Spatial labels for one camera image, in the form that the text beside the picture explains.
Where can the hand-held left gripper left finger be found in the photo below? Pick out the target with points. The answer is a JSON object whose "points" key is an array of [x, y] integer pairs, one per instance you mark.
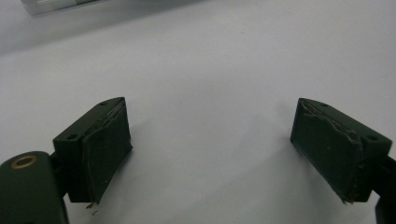
{"points": [[99, 155]]}

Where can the pale grey table mat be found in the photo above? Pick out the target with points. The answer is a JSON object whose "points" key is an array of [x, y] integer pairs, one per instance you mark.
{"points": [[202, 77]]}

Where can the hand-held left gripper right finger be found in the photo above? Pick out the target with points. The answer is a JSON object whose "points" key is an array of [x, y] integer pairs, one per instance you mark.
{"points": [[330, 149]]}

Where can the metal shoe rack grey shelves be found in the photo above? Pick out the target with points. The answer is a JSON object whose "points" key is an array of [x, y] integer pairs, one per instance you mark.
{"points": [[56, 7]]}

